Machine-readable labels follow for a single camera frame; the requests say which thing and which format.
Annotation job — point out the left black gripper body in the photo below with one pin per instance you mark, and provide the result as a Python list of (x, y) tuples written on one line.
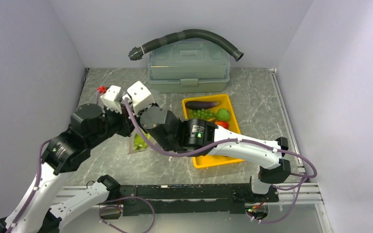
[(114, 123)]

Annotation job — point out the clear zip top bag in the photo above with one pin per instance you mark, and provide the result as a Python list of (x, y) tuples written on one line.
[(131, 114)]

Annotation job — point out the yellow plastic tray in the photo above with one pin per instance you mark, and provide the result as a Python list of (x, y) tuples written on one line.
[(215, 160)]

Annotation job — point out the orange red toy mango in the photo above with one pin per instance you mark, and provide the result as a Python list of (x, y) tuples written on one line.
[(223, 124)]

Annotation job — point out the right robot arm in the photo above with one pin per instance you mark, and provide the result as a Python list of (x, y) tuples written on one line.
[(197, 137)]

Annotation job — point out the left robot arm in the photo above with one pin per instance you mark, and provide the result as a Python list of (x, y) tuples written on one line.
[(58, 159)]

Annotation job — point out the purple toy eggplant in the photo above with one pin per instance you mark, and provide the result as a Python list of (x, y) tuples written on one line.
[(199, 105)]

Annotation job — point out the green toy grapes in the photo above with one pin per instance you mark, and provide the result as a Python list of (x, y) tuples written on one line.
[(204, 114)]

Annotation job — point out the grey plastic storage box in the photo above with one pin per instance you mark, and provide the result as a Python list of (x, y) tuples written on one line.
[(189, 66)]

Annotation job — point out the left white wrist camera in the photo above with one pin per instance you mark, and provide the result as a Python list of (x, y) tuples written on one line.
[(111, 97)]

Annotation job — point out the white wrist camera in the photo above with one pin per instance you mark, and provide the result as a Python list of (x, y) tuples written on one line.
[(139, 97), (111, 97)]

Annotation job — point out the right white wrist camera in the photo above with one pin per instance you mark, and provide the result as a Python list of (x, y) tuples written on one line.
[(139, 97)]

